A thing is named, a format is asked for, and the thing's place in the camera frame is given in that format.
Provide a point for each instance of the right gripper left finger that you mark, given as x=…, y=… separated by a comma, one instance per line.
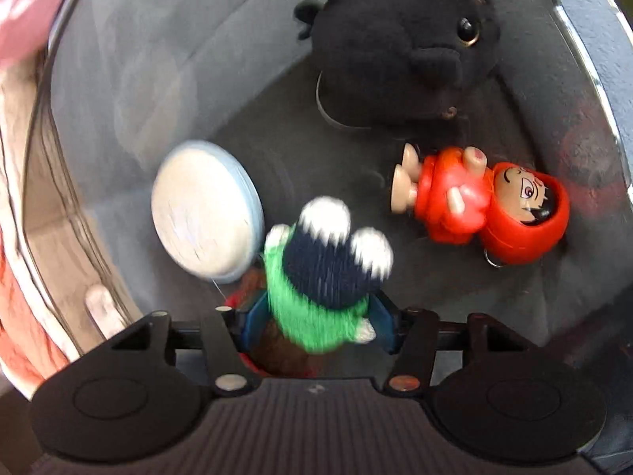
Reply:
x=222, y=329

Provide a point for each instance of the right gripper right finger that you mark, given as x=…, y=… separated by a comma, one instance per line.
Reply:
x=411, y=336

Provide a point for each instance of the crocheted green brown doll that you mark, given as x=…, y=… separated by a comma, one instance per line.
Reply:
x=313, y=287

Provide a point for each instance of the round beige blue case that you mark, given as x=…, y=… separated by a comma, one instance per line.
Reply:
x=207, y=212

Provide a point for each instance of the red hooded toy figure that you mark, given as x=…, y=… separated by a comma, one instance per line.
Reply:
x=518, y=214

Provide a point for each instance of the smoky transparent storage box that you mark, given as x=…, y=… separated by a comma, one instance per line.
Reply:
x=129, y=80

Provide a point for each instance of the black plush toy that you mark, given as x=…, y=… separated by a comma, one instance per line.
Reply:
x=398, y=61

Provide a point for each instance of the pink crumpled duvet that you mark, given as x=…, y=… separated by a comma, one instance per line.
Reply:
x=25, y=26

